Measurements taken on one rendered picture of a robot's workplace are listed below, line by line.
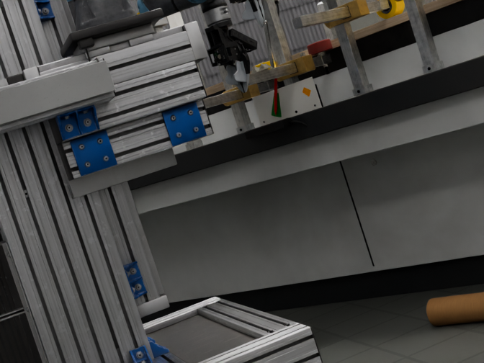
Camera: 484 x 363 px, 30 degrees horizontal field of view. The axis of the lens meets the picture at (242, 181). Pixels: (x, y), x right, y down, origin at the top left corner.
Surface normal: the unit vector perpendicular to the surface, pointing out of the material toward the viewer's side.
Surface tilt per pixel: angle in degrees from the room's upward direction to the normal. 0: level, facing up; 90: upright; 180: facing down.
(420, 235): 90
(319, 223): 90
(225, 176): 90
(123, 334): 90
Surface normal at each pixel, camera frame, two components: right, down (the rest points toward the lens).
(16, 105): 0.29, -0.04
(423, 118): -0.63, 0.25
